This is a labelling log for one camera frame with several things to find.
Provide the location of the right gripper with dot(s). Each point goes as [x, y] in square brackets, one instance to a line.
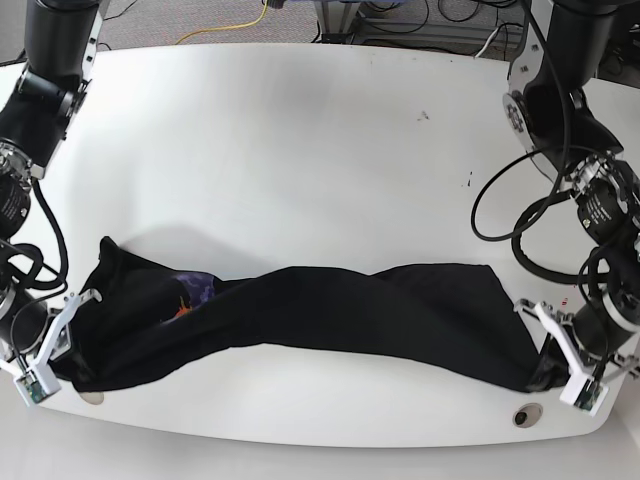
[56, 341]

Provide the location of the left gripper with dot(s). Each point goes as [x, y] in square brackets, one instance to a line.
[596, 332]

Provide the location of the black t-shirt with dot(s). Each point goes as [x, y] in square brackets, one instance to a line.
[150, 320]

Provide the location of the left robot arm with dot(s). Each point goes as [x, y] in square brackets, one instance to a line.
[545, 103]

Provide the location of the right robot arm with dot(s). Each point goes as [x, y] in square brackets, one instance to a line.
[60, 47]

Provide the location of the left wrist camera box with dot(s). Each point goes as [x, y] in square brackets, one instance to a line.
[584, 393]

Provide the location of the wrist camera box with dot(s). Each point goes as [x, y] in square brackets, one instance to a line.
[584, 393]
[37, 385]

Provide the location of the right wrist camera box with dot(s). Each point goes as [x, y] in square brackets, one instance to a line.
[37, 385]

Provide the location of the left table cable grommet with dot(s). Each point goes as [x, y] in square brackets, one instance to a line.
[92, 398]

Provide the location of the table cable grommet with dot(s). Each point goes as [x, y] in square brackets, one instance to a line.
[92, 398]
[527, 415]

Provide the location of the right table cable grommet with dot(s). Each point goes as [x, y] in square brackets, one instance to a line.
[527, 415]

